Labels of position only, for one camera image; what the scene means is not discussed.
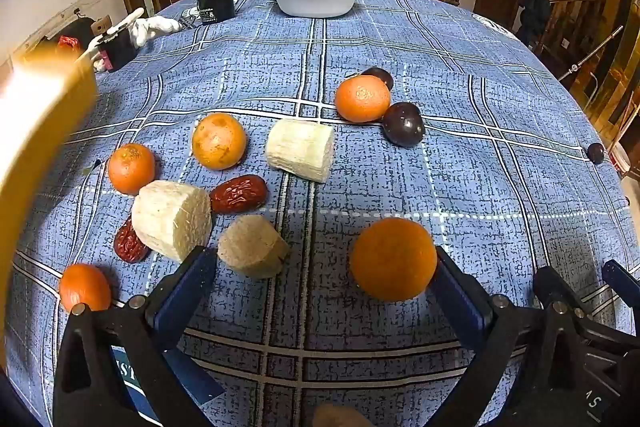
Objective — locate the golden pillar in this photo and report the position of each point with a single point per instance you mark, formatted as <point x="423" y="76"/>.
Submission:
<point x="620" y="57"/>

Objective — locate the dark jacket on post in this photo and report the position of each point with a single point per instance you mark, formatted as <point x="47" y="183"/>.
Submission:
<point x="532" y="14"/>

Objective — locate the black box with pink side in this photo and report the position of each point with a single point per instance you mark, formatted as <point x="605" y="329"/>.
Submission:
<point x="117" y="51"/>

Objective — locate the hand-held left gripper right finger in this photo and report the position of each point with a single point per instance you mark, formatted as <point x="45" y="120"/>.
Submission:
<point x="460" y="307"/>

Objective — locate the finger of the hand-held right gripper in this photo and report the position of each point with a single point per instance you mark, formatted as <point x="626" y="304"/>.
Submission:
<point x="557" y="297"/>
<point x="622" y="279"/>

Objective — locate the tan peeled sugarcane piece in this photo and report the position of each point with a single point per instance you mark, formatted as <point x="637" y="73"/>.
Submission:
<point x="252" y="247"/>
<point x="340" y="417"/>

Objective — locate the white peeled sugarcane piece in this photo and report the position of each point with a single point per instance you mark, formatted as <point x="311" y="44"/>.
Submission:
<point x="300" y="150"/>
<point x="172" y="219"/>

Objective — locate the pale orange mandarin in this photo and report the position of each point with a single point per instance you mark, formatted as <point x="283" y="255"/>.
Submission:
<point x="218" y="141"/>

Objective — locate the red jujube date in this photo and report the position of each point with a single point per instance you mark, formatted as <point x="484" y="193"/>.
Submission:
<point x="130" y="242"/>
<point x="239" y="193"/>

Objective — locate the dark purple plum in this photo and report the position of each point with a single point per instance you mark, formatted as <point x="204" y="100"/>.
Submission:
<point x="595" y="153"/>
<point x="404" y="124"/>
<point x="381" y="76"/>

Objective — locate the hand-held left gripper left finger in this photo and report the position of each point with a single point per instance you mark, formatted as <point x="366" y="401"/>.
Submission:
<point x="185" y="292"/>

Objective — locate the blue plaid tablecloth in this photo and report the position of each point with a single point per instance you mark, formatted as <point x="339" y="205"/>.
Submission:
<point x="350" y="37"/>

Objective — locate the metal rod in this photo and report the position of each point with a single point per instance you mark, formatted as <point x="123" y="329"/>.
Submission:
<point x="590" y="54"/>

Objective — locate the black cylindrical container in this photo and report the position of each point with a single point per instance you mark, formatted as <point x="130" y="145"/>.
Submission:
<point x="215" y="6"/>

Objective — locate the white cotton glove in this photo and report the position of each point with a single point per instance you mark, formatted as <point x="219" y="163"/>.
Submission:
<point x="131" y="16"/>
<point x="157" y="29"/>

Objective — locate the yellow cardboard tray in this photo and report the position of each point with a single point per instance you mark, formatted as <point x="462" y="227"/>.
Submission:
<point x="40" y="107"/>

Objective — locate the red plastic bag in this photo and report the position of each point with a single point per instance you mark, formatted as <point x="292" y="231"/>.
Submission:
<point x="67" y="43"/>

